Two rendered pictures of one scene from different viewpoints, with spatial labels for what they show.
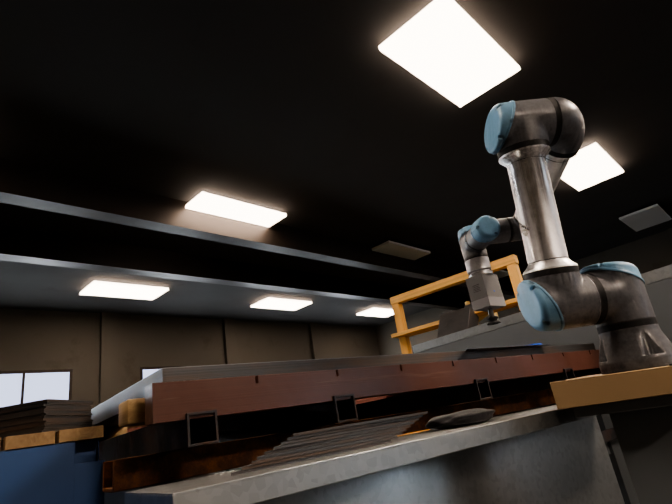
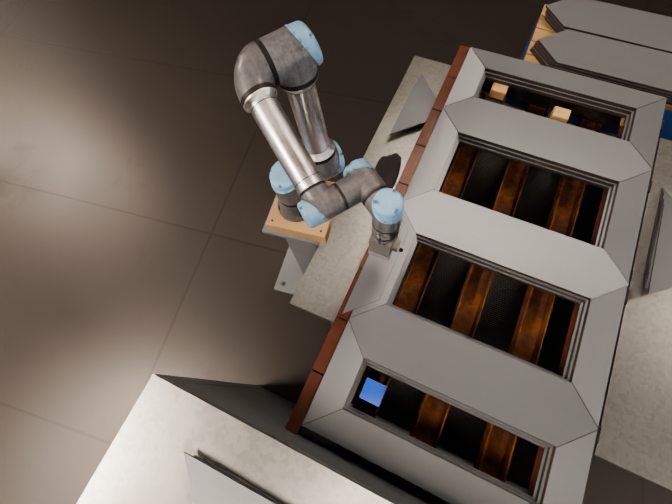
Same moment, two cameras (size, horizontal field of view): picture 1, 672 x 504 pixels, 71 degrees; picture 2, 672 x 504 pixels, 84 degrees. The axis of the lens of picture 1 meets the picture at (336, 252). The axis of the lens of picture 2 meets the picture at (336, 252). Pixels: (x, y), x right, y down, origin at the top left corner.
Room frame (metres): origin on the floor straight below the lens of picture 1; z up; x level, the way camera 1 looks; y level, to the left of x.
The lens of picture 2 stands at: (1.79, -0.68, 2.03)
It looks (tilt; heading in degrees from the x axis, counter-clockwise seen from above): 69 degrees down; 165
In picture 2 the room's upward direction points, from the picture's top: 11 degrees counter-clockwise
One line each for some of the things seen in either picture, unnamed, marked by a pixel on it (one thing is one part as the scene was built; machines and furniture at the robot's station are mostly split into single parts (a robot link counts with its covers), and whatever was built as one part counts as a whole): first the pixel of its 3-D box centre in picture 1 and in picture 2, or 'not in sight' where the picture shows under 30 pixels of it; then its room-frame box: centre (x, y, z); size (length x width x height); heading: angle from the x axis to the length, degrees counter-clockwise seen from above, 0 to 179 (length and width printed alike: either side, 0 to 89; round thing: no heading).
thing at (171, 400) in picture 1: (471, 372); (393, 207); (1.27, -0.30, 0.80); 1.62 x 0.04 x 0.06; 130
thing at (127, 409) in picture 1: (138, 412); not in sight; (0.83, 0.38, 0.79); 0.06 x 0.05 x 0.04; 40
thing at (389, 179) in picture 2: (463, 417); (386, 172); (1.07, -0.21, 0.70); 0.20 x 0.10 x 0.03; 135
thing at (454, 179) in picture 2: (430, 418); (434, 235); (1.40, -0.18, 0.70); 1.66 x 0.08 x 0.05; 130
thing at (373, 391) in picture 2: not in sight; (372, 391); (1.79, -0.66, 0.88); 0.06 x 0.06 x 0.02; 40
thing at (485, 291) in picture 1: (482, 291); (387, 239); (1.45, -0.43, 1.04); 0.10 x 0.09 x 0.16; 40
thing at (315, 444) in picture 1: (324, 441); (419, 107); (0.85, 0.07, 0.70); 0.39 x 0.12 x 0.04; 130
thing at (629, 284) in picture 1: (612, 293); (290, 180); (1.05, -0.60, 0.90); 0.13 x 0.12 x 0.14; 95
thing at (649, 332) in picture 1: (633, 345); (294, 198); (1.06, -0.60, 0.78); 0.15 x 0.15 x 0.10
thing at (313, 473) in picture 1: (473, 432); (381, 173); (1.05, -0.22, 0.67); 1.30 x 0.20 x 0.03; 130
